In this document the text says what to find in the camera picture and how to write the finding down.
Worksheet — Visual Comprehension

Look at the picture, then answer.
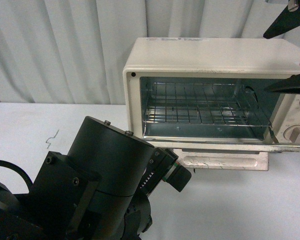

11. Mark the grey-white curtain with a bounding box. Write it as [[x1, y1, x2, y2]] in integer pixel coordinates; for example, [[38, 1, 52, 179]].
[[0, 0, 288, 105]]

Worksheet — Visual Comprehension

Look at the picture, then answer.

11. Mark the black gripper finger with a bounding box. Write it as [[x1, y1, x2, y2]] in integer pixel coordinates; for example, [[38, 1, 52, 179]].
[[263, 0, 300, 39], [264, 74, 300, 94]]

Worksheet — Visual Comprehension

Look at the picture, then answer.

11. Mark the cream oven door with window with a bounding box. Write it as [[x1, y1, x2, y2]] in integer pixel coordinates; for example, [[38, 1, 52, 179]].
[[142, 135, 300, 171]]

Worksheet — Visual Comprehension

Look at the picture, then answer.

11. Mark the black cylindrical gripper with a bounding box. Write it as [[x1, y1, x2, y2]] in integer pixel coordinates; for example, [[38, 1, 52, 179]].
[[67, 116, 192, 197]]

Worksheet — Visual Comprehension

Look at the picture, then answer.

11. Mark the cream Toshiba toaster oven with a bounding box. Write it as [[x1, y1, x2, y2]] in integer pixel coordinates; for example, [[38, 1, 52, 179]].
[[123, 37, 300, 143]]

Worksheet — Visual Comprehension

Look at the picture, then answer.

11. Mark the black cable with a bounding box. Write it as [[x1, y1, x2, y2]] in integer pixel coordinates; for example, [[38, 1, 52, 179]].
[[0, 159, 32, 193]]

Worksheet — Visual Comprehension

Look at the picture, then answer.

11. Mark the lower beige oven knob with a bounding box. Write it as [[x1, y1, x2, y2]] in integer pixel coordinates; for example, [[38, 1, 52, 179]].
[[283, 125, 300, 143]]

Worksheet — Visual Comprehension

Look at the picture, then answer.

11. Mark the wire oven rack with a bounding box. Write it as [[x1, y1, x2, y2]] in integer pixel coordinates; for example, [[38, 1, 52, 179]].
[[143, 82, 271, 128]]

